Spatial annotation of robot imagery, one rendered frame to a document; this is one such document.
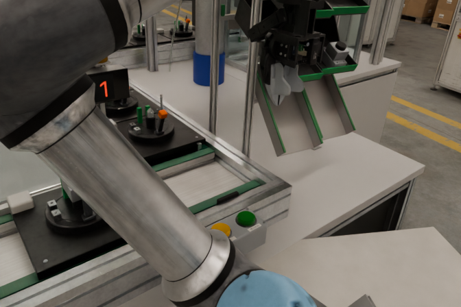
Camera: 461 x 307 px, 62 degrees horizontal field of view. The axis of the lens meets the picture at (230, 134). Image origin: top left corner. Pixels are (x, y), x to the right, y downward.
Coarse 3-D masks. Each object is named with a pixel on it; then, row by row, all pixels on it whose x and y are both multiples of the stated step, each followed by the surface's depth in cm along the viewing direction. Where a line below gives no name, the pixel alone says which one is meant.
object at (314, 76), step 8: (240, 0) 106; (248, 0) 107; (264, 0) 109; (240, 8) 106; (248, 8) 103; (264, 8) 112; (272, 8) 113; (240, 16) 107; (248, 16) 103; (264, 16) 114; (240, 24) 108; (248, 24) 104; (304, 64) 104; (304, 72) 102; (312, 72) 103; (320, 72) 101; (304, 80) 99; (312, 80) 101
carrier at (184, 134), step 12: (132, 120) 124; (144, 120) 120; (156, 120) 121; (168, 120) 125; (132, 132) 112; (144, 132) 113; (156, 132) 111; (168, 132) 113; (180, 132) 118; (192, 132) 118; (132, 144) 110; (144, 144) 110; (156, 144) 111; (168, 144) 111; (180, 144) 112; (192, 144) 113; (144, 156) 104; (156, 156) 107
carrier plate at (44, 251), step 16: (48, 192) 88; (32, 208) 83; (16, 224) 78; (32, 224) 79; (32, 240) 75; (48, 240) 75; (64, 240) 75; (80, 240) 75; (96, 240) 76; (112, 240) 76; (32, 256) 71; (48, 256) 71; (64, 256) 71; (80, 256) 72; (48, 272) 69
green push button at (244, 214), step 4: (240, 212) 85; (244, 212) 85; (248, 212) 85; (240, 216) 84; (244, 216) 84; (248, 216) 84; (252, 216) 84; (240, 220) 83; (244, 220) 83; (248, 220) 83; (252, 220) 83; (244, 224) 82; (248, 224) 82
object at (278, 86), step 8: (272, 64) 71; (280, 64) 70; (272, 72) 72; (280, 72) 70; (272, 80) 72; (280, 80) 71; (272, 88) 73; (280, 88) 72; (288, 88) 70; (272, 96) 74
